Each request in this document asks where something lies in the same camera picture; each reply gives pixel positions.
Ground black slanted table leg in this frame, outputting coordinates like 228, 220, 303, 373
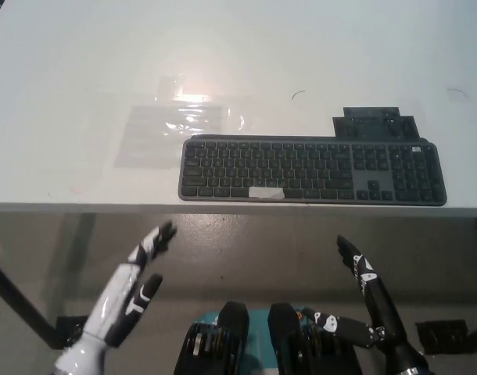
0, 252, 66, 350

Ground white tape on space bar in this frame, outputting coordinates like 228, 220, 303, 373
249, 186, 285, 200

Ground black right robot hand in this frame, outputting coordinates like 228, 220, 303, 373
302, 234, 411, 353

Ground black plastic holder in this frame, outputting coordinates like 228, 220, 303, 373
332, 107, 422, 140

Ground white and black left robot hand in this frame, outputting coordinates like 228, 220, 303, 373
83, 221, 178, 348

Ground dark grey full-size keyboard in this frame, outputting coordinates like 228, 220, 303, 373
178, 134, 450, 207

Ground black robot legs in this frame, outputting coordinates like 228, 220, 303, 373
173, 299, 365, 375

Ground clear plastic sheet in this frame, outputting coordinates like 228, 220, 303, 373
113, 104, 248, 171

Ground black floor tape patch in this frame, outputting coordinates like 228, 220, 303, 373
415, 319, 471, 355
56, 314, 89, 350

